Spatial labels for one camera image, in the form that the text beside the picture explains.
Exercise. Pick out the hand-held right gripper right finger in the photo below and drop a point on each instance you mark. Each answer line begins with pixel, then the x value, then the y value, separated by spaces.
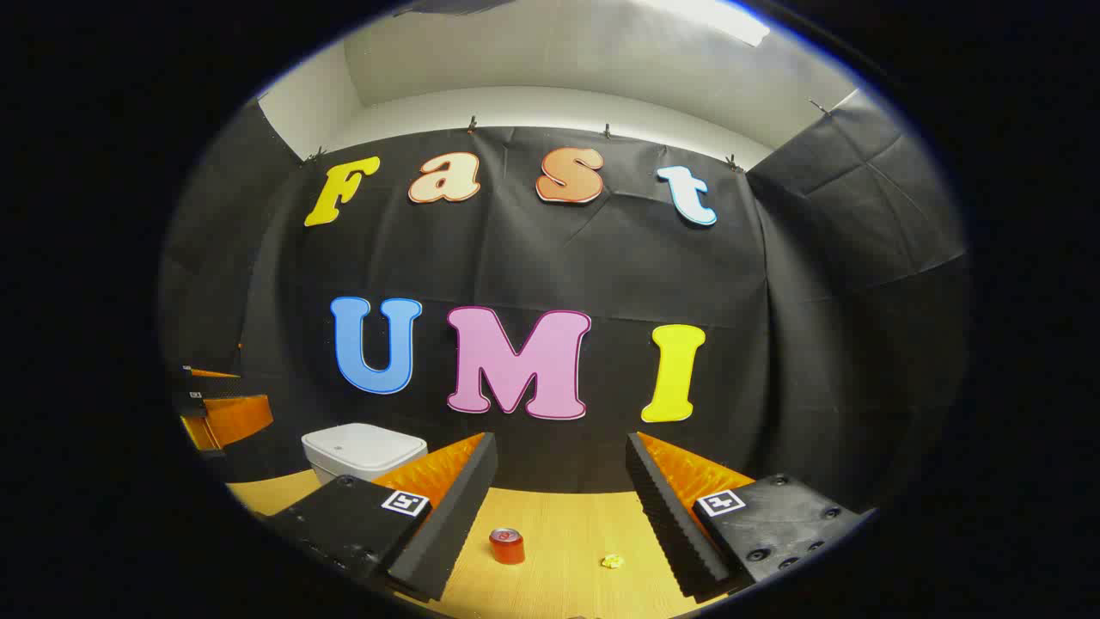
pixel 670 524

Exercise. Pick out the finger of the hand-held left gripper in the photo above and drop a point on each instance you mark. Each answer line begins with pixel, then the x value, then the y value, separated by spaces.
pixel 219 384
pixel 236 419

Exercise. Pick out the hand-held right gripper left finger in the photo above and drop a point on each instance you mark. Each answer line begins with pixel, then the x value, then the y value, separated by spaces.
pixel 455 516

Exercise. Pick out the red pop can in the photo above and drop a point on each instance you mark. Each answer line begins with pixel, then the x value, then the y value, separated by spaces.
pixel 507 548

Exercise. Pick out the yellow paper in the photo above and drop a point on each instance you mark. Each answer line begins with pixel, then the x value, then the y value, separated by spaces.
pixel 613 561

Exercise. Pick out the white desktop garbage bin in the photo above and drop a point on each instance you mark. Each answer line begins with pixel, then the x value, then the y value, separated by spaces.
pixel 361 447

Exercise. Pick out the wooden desktop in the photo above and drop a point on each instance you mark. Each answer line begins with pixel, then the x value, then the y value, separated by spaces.
pixel 567 533

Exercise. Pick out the black backdrop cloth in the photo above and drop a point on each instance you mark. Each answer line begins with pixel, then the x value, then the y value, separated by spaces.
pixel 601 266

